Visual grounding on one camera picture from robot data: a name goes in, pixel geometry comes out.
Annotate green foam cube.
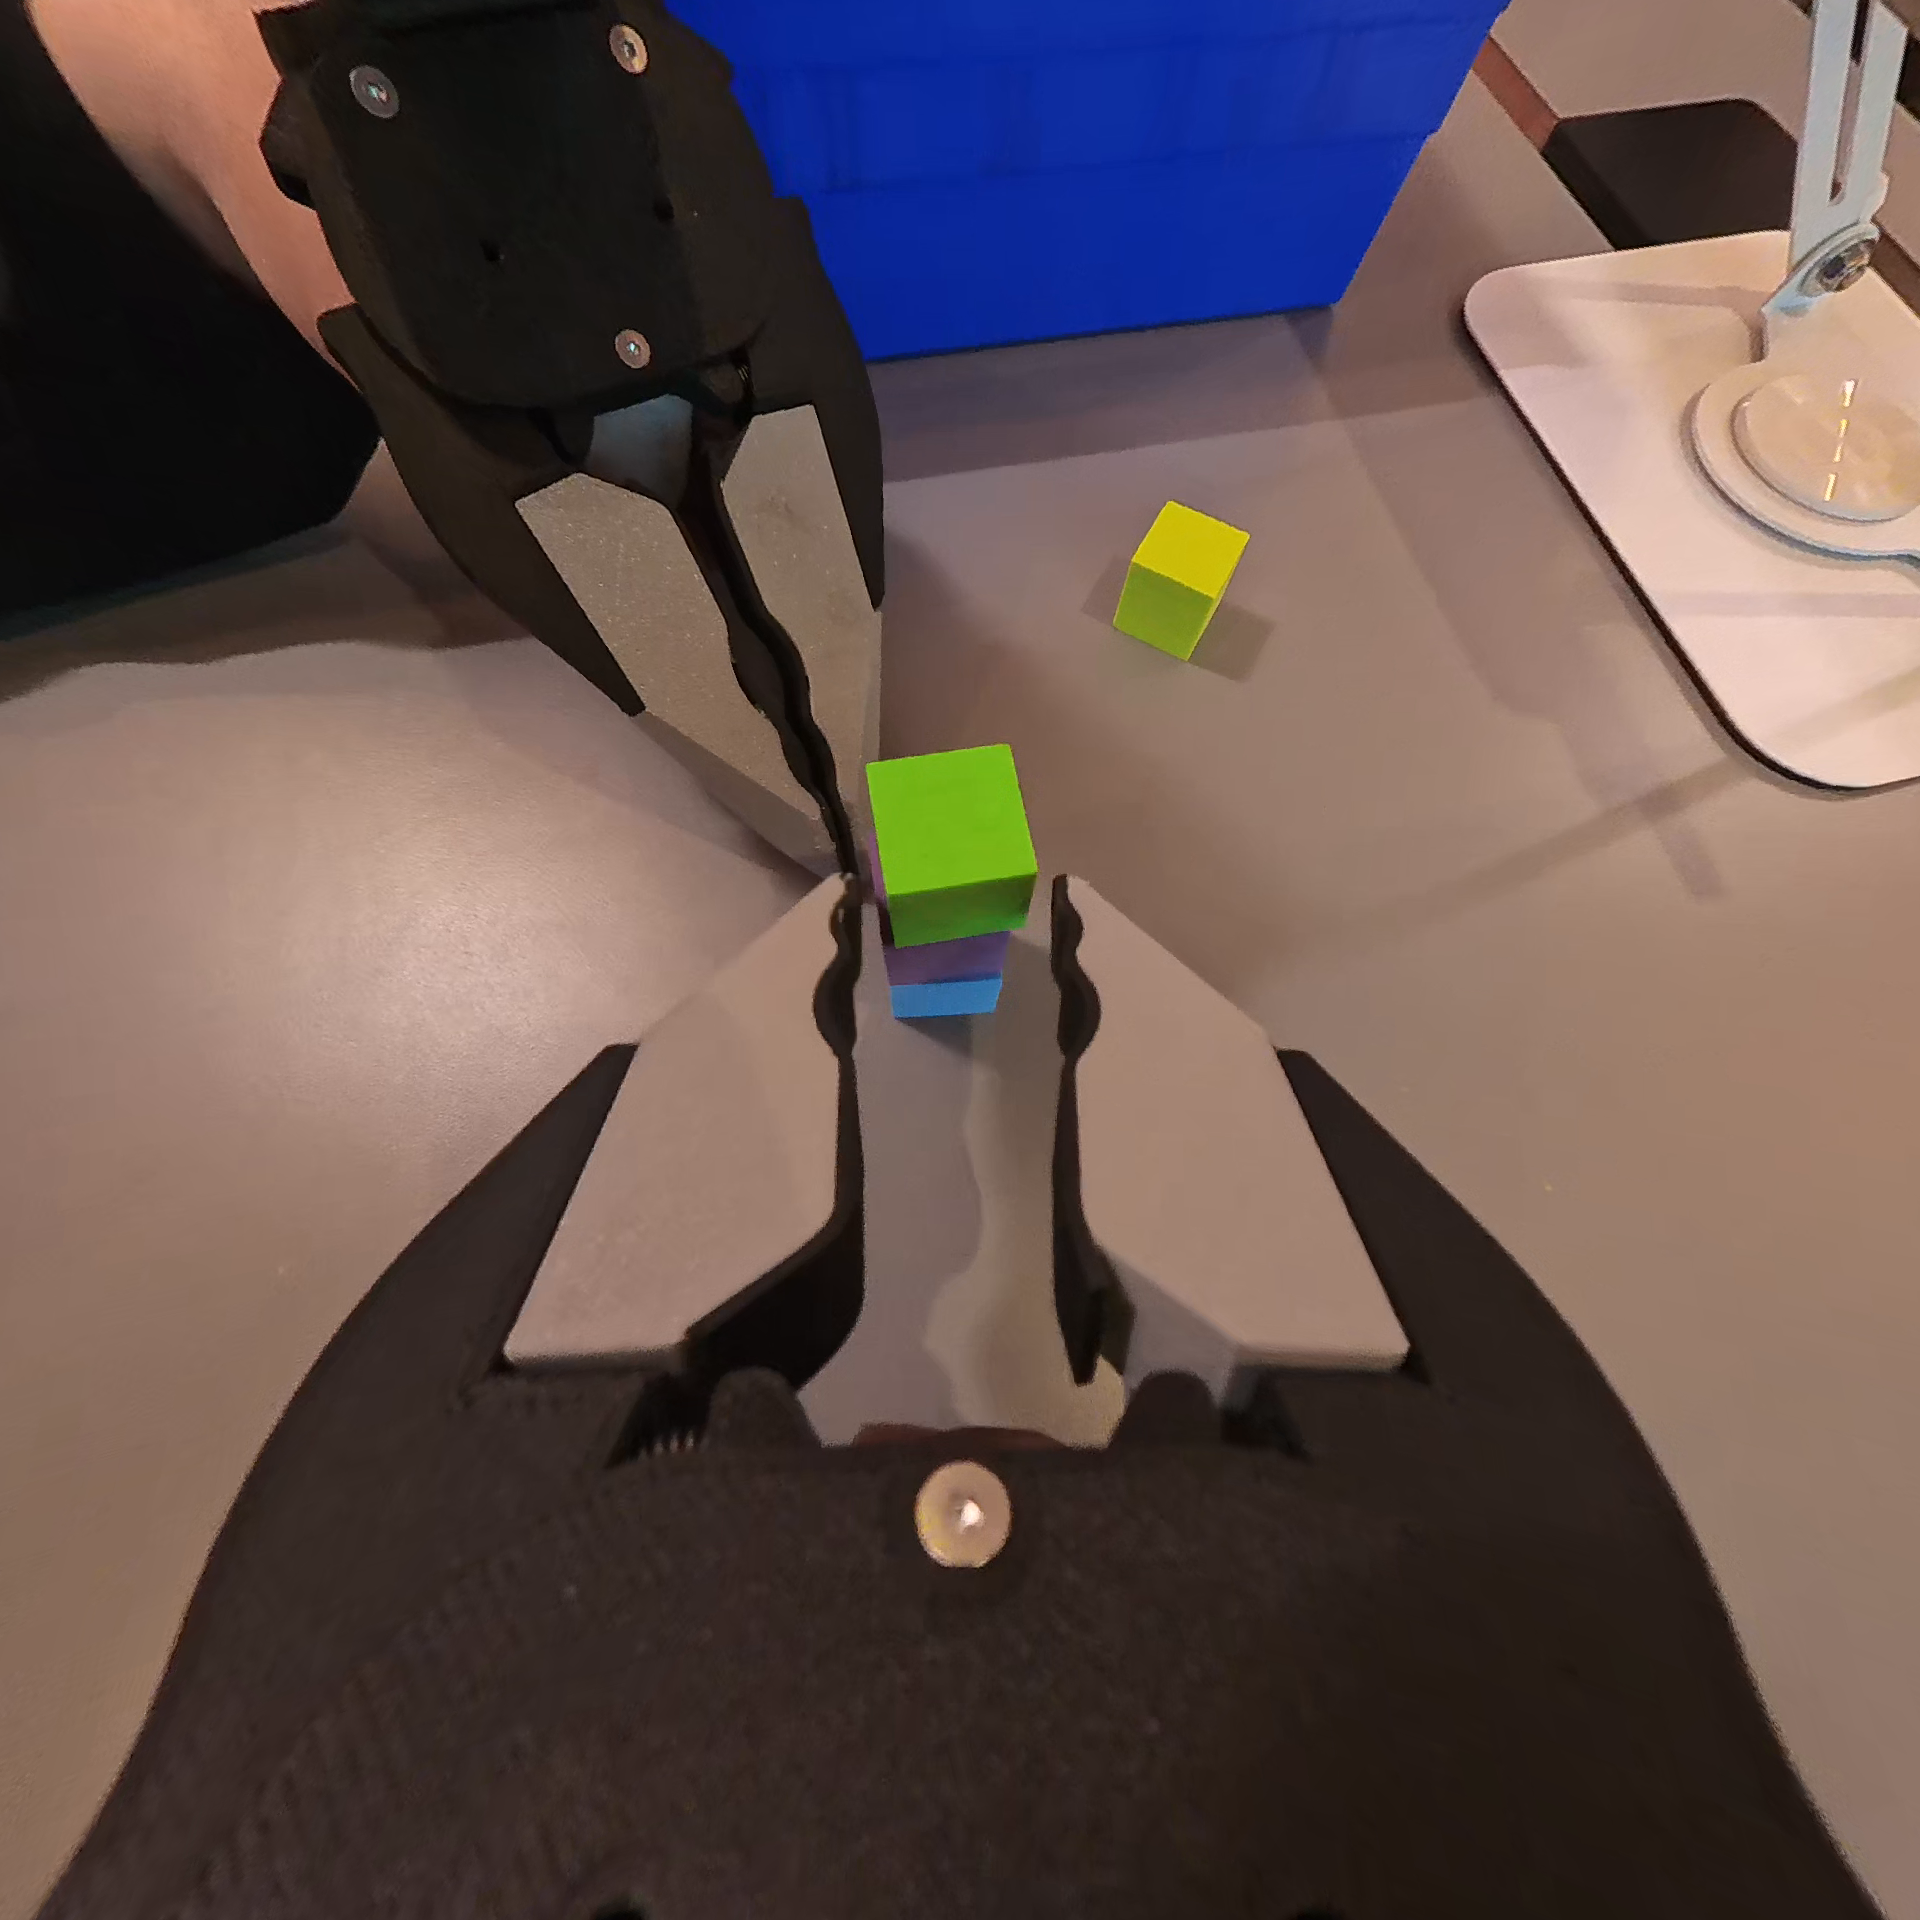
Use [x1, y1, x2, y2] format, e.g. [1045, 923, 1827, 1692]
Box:
[865, 746, 1040, 946]

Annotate person's left forearm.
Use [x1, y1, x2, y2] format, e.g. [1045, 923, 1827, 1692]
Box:
[0, 0, 380, 633]

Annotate purple foam cube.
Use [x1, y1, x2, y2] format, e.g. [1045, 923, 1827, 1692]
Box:
[883, 928, 1016, 992]

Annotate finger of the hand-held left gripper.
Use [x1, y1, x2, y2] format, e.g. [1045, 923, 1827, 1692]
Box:
[717, 403, 884, 846]
[515, 468, 845, 880]

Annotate white document stand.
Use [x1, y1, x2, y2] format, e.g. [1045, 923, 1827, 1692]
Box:
[1465, 0, 1920, 794]

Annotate yellow foam cube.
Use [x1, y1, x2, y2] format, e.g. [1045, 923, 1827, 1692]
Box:
[1114, 502, 1251, 663]

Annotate blue plastic bin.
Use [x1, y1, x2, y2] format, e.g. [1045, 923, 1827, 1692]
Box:
[661, 0, 1508, 361]

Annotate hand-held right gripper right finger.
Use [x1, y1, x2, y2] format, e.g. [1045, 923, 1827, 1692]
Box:
[1050, 874, 1412, 1386]

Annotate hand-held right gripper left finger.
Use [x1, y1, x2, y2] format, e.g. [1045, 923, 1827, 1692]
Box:
[503, 874, 869, 1391]

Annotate person's left hand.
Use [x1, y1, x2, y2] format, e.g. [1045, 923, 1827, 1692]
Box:
[31, 0, 351, 345]

